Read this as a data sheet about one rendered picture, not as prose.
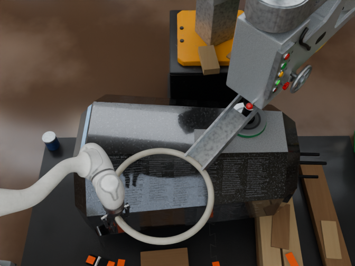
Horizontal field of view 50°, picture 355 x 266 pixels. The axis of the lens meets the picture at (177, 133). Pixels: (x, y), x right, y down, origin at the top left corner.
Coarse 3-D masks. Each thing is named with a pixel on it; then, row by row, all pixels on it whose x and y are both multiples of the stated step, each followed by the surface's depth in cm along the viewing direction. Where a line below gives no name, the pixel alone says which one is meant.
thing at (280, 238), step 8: (288, 208) 250; (280, 216) 247; (288, 216) 247; (272, 224) 244; (280, 224) 244; (288, 224) 244; (272, 232) 241; (280, 232) 241; (288, 232) 241; (272, 240) 238; (280, 240) 238; (288, 240) 238; (280, 248) 237; (288, 248) 236
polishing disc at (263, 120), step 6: (240, 108) 210; (258, 114) 208; (264, 114) 208; (258, 120) 206; (264, 120) 206; (246, 126) 204; (252, 126) 204; (258, 126) 204; (264, 126) 204; (240, 132) 202; (246, 132) 202; (252, 132) 202; (258, 132) 202
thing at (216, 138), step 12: (240, 96) 192; (228, 108) 190; (216, 120) 189; (228, 120) 192; (240, 120) 191; (204, 132) 188; (216, 132) 191; (228, 132) 190; (204, 144) 190; (216, 144) 189; (228, 144) 188; (192, 156) 189; (204, 156) 188; (216, 156) 185; (204, 168) 182
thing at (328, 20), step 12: (336, 0) 167; (324, 12) 169; (336, 12) 172; (348, 12) 194; (312, 24) 167; (324, 24) 170; (336, 24) 191; (300, 36) 149; (312, 36) 167; (324, 36) 183; (300, 48) 164; (312, 48) 180; (300, 60) 177
